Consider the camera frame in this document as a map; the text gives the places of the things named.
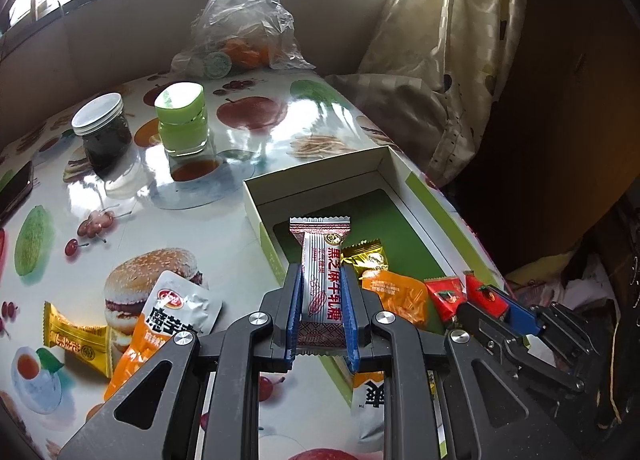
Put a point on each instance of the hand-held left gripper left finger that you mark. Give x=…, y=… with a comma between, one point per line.
x=294, y=320

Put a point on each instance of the square yellow snack packet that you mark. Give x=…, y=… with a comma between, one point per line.
x=75, y=335

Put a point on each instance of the green glass jar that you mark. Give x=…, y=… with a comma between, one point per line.
x=182, y=125

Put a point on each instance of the dark jar with white lid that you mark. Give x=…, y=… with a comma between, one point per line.
x=102, y=140

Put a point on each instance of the long yellow gold snack bar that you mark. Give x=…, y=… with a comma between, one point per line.
x=367, y=255

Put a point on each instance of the round green white lid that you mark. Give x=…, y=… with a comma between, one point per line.
x=216, y=64

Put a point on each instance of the cream patterned curtain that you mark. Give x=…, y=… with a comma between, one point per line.
x=450, y=40

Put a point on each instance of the crumpled white paper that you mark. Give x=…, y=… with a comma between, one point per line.
x=575, y=285

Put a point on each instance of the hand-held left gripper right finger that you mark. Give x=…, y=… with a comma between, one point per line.
x=350, y=325

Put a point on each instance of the white green cardboard box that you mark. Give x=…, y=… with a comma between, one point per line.
x=380, y=210

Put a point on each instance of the orange fruit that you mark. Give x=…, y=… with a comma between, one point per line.
x=242, y=52

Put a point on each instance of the orange white snack packet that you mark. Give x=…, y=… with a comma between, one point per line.
x=160, y=320
x=395, y=297

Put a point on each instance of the clear plastic bag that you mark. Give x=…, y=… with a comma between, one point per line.
x=250, y=5

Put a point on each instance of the small red snack packet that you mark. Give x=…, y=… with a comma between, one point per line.
x=487, y=297
x=445, y=297

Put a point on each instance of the white red candy packet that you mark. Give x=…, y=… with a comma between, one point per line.
x=322, y=280

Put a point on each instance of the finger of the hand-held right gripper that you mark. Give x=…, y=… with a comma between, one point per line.
x=485, y=322
x=522, y=312

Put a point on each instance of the dark smartphone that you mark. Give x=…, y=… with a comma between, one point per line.
x=12, y=192

